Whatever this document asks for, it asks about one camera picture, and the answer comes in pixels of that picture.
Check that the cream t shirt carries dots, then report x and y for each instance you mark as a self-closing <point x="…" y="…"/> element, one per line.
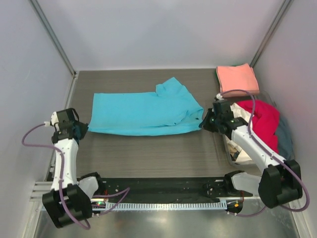
<point x="237" y="154"/>

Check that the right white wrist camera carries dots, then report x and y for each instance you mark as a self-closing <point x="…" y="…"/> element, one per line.
<point x="218" y="97"/>

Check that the folded pink t shirt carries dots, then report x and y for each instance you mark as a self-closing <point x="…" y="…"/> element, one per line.
<point x="237" y="77"/>

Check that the red t shirt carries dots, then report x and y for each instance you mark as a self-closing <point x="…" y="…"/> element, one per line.
<point x="265" y="122"/>

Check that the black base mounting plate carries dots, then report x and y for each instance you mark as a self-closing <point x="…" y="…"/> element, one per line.
<point x="171" y="190"/>

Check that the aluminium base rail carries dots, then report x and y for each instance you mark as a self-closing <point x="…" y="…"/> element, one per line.
<point x="40" y="188"/>

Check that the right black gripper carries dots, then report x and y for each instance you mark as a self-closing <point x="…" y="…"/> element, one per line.
<point x="205" y="124"/>

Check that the aluminium frame post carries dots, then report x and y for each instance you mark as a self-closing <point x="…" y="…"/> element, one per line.
<point x="48" y="28"/>
<point x="282" y="11"/>

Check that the teal grey t shirt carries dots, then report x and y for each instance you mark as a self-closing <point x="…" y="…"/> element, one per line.
<point x="285" y="143"/>

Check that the clear plastic bin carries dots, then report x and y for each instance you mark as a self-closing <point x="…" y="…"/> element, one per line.
<point x="246" y="103"/>

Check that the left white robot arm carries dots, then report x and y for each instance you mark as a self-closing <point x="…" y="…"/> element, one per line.
<point x="69" y="198"/>

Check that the left aluminium frame post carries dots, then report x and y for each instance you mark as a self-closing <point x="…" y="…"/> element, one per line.
<point x="48" y="28"/>

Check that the slotted grey cable duct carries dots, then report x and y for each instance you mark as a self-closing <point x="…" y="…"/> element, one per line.
<point x="170" y="207"/>

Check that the right aluminium frame post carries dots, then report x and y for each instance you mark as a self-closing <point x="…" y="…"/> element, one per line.
<point x="282" y="11"/>

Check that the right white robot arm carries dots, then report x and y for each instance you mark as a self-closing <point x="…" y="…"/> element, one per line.
<point x="280" y="182"/>

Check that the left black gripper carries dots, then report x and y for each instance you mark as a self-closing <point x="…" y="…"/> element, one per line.
<point x="83" y="127"/>

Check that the turquoise t shirt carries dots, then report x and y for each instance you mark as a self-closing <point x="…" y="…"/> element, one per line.
<point x="171" y="109"/>

